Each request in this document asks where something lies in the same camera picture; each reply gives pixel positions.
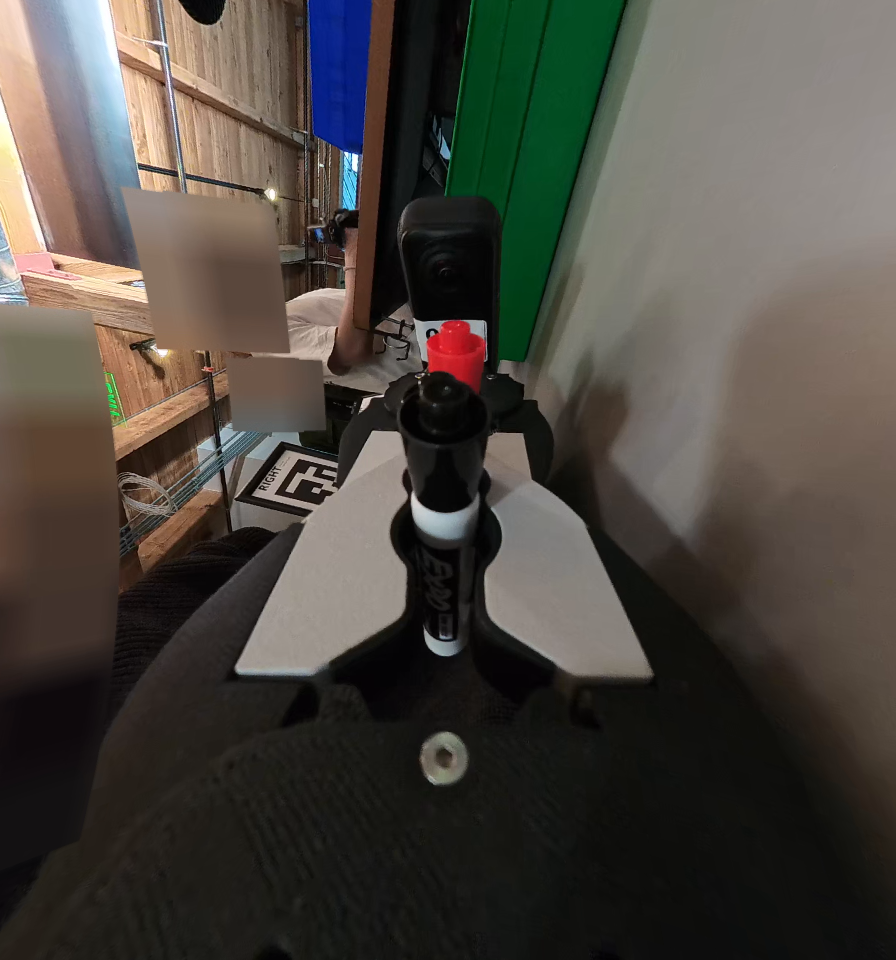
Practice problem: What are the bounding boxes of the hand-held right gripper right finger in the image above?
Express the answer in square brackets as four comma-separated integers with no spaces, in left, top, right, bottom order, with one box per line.
[478,478,655,685]

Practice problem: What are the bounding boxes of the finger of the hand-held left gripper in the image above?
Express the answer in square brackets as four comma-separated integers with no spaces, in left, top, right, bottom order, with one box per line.
[487,433,550,498]
[338,431,409,498]

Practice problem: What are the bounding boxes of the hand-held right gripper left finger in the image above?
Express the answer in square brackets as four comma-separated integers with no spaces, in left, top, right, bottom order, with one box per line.
[234,466,419,682]

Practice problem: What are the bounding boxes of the black dry-erase marker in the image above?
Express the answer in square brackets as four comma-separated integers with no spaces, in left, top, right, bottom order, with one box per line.
[397,375,490,660]

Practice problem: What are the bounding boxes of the red dry-erase marker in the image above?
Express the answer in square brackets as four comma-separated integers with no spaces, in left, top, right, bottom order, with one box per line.
[425,318,488,395]

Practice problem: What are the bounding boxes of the large black-white tag card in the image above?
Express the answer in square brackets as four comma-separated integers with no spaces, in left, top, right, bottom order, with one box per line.
[236,442,342,520]

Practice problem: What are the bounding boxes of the green plastic bin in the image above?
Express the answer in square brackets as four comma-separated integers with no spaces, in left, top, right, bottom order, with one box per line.
[444,0,629,363]

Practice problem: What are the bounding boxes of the metal conduit pipe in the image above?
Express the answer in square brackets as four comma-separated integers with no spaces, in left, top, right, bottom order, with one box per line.
[151,0,192,194]

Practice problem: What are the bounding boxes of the wooden beam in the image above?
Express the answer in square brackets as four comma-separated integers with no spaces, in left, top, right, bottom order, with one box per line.
[19,253,154,336]

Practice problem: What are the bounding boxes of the grey steel column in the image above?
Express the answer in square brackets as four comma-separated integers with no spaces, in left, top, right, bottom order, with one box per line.
[16,0,143,270]

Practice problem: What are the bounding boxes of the wire mesh cable tray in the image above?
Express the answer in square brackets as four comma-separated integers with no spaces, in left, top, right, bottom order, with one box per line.
[118,431,284,558]

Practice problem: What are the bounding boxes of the grey wire coil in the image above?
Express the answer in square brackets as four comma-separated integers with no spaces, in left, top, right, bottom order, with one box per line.
[118,472,179,520]

